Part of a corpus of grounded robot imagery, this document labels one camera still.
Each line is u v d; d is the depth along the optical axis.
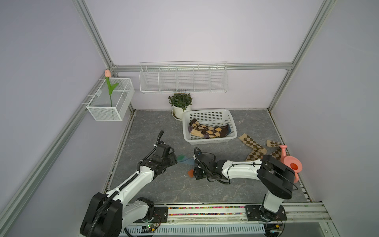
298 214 0.75
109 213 0.40
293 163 0.79
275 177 0.46
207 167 0.67
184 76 0.99
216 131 1.03
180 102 1.02
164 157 0.67
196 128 1.05
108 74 0.85
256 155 0.94
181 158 0.93
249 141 1.02
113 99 0.83
